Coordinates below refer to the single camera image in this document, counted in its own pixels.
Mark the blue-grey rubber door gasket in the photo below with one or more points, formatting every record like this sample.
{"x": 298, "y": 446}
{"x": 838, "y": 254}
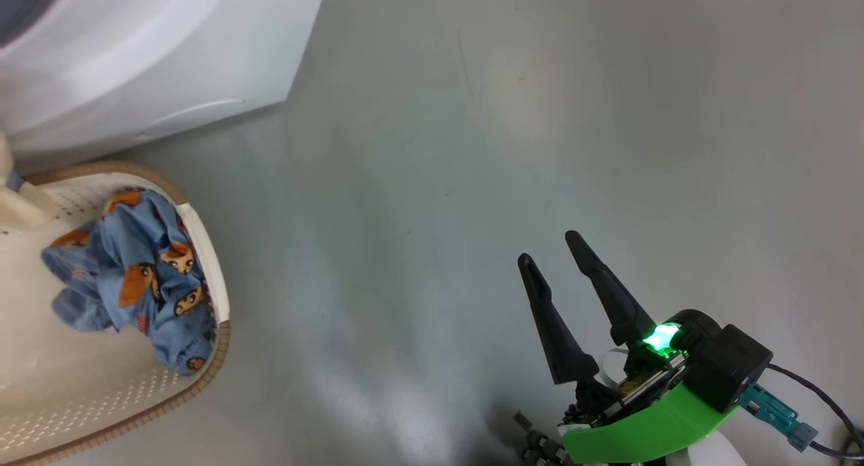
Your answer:
{"x": 20, "y": 0}

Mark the white front-load washing machine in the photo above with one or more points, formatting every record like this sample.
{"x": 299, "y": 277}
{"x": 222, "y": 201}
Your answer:
{"x": 169, "y": 54}

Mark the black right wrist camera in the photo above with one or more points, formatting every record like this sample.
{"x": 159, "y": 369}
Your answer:
{"x": 732, "y": 368}

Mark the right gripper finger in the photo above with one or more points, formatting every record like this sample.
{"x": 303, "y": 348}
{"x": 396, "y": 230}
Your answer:
{"x": 560, "y": 338}
{"x": 621, "y": 311}

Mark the cream perforated laundry basket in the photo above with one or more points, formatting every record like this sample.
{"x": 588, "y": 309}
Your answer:
{"x": 81, "y": 385}

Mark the cream plain garment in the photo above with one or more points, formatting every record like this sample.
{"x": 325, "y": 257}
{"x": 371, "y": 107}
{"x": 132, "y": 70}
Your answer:
{"x": 23, "y": 202}

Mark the blue bear-print garment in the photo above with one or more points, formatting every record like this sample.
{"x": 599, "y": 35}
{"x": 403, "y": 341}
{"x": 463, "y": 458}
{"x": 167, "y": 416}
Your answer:
{"x": 135, "y": 277}

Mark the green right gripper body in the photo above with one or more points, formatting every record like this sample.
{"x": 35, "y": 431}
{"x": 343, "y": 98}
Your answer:
{"x": 641, "y": 432}

